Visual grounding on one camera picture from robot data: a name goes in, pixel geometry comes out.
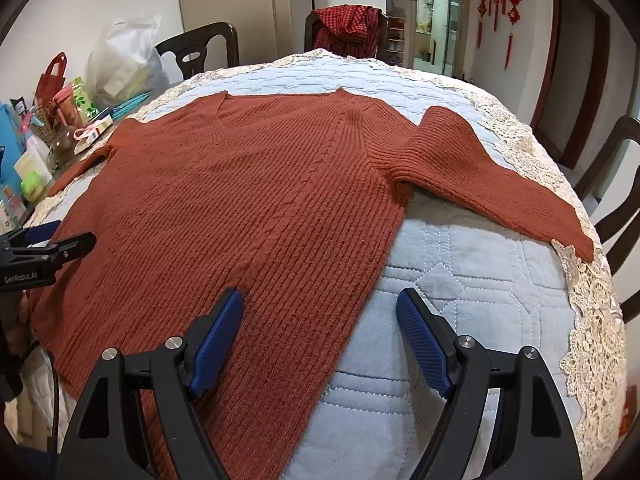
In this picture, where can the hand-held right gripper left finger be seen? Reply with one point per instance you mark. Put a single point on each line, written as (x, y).
(220, 340)

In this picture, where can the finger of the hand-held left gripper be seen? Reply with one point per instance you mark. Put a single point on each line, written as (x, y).
(42, 232)
(75, 245)

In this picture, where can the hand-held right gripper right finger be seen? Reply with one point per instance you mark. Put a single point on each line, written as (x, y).
(420, 340)

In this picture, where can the rust red knit sweater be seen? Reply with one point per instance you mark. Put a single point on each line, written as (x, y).
(225, 210)

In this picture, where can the green lidded container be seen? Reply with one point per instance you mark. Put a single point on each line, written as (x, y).
(34, 185)

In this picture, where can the white plastic container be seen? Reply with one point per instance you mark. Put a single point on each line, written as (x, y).
(32, 162)

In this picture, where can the blue quilted lace-trimmed table cover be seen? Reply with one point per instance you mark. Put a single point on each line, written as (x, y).
(475, 285)

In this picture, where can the glass jar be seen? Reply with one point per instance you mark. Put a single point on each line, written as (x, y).
(61, 150)

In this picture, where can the pink ribbon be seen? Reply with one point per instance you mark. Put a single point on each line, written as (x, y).
(86, 133)

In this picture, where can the pink bottle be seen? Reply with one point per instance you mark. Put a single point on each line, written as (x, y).
(67, 107)

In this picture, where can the green patterned packet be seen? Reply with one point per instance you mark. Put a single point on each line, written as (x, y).
(85, 100)

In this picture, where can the red tote bag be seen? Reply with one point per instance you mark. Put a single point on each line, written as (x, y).
(50, 85)

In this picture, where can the white plastic bag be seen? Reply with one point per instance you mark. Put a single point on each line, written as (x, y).
(125, 65)

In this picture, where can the dark wooden chair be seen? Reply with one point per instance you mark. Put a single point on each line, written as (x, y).
(200, 42)
(626, 135)
(309, 30)

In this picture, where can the beige refrigerator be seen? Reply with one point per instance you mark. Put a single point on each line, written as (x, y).
(225, 0)

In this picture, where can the shoe rack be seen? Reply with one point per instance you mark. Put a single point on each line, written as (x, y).
(396, 35)

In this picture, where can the brown wooden door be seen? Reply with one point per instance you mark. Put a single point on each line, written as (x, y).
(570, 70)

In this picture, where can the red checked garment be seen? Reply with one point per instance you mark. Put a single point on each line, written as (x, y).
(347, 27)

